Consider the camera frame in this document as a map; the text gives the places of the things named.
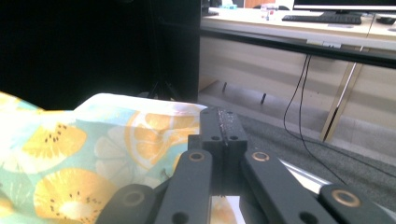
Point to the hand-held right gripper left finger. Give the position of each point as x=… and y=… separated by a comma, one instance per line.
x=210, y=130

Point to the black curtain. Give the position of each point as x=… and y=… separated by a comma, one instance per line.
x=77, y=46

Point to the black computer mouse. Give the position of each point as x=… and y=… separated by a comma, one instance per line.
x=386, y=20

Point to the beige office desk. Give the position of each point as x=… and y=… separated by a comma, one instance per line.
x=255, y=62

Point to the black keyboard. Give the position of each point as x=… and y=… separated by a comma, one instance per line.
x=322, y=19

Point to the black monitor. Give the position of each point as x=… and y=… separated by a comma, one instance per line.
x=342, y=4

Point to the orange slice print cloth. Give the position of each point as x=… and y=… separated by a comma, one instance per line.
x=77, y=149

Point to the small teal object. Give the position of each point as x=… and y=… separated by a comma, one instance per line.
x=229, y=6

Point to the small clear box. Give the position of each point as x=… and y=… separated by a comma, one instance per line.
x=269, y=12

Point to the black tripod stand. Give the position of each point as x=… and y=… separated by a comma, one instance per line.
x=162, y=84

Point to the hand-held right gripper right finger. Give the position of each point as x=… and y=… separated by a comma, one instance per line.
x=235, y=130

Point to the metal desk leg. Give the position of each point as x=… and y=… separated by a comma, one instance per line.
x=339, y=102

